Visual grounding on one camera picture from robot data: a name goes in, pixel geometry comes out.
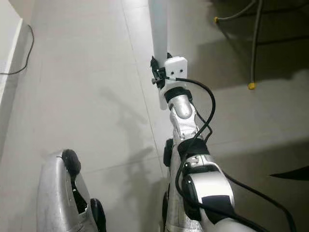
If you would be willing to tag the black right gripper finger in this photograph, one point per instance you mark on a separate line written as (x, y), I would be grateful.
(169, 57)
(154, 65)

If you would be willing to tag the white plastic table leg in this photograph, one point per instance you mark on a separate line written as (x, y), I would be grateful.
(158, 29)

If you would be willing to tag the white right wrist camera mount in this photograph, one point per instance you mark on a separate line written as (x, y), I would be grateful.
(176, 67)

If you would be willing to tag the silver right robot leg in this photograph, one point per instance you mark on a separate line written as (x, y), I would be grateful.
(171, 203)

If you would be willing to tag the grey metal table frame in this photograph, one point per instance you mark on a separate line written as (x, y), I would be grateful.
(254, 48)

